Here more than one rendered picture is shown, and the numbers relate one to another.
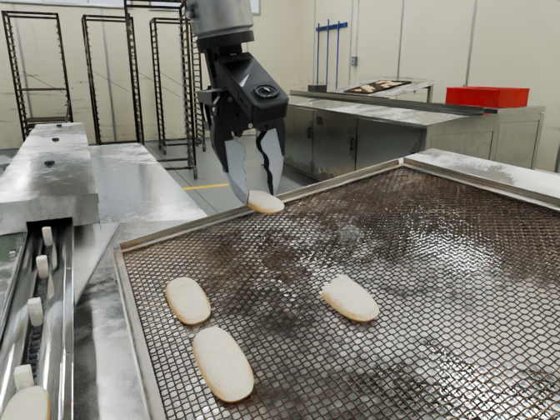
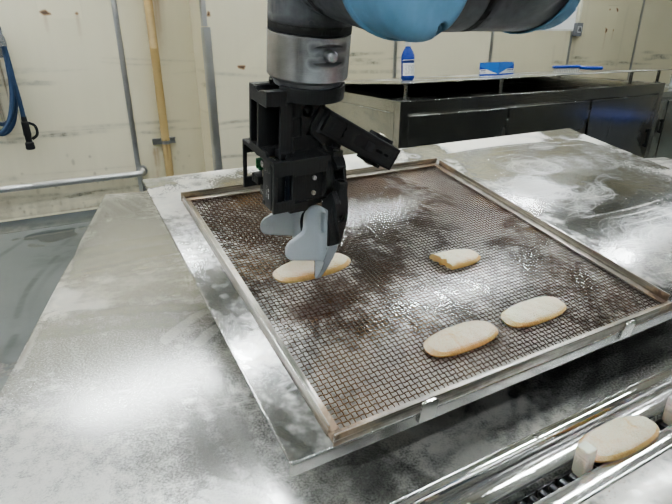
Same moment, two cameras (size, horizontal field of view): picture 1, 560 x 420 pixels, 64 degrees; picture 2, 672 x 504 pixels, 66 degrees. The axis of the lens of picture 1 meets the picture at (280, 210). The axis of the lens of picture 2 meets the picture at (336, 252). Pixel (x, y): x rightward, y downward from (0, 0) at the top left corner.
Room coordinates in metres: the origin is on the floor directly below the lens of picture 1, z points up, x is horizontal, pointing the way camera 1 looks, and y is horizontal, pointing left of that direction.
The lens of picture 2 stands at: (0.60, 0.58, 1.21)
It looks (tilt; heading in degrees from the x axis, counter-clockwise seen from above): 23 degrees down; 265
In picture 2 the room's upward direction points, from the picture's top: straight up
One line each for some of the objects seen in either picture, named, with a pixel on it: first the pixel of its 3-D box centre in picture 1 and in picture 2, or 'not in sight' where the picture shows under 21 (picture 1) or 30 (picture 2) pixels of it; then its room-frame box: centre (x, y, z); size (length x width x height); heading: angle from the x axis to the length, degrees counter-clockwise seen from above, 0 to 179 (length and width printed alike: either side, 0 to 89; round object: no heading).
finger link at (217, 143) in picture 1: (229, 137); (328, 203); (0.57, 0.06, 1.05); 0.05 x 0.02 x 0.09; 118
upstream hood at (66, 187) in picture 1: (56, 155); not in sight; (1.31, 0.66, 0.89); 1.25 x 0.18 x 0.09; 24
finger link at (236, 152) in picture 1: (229, 169); (309, 246); (0.59, 0.07, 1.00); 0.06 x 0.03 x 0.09; 28
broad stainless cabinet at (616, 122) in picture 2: not in sight; (476, 157); (-0.54, -2.51, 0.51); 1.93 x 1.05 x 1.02; 24
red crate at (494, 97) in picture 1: (485, 96); not in sight; (3.67, -1.63, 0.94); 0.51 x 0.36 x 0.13; 28
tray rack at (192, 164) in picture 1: (161, 93); not in sight; (4.90, 1.26, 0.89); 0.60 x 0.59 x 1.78; 108
